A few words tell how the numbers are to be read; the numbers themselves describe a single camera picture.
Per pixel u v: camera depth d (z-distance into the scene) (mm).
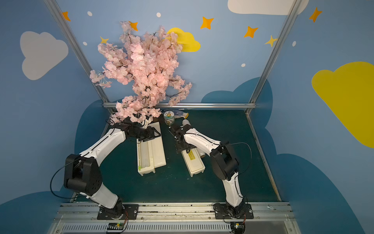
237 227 733
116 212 668
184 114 1193
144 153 901
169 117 1072
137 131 729
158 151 902
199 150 925
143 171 835
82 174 447
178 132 680
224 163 514
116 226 730
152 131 783
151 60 606
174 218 733
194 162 852
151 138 778
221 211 749
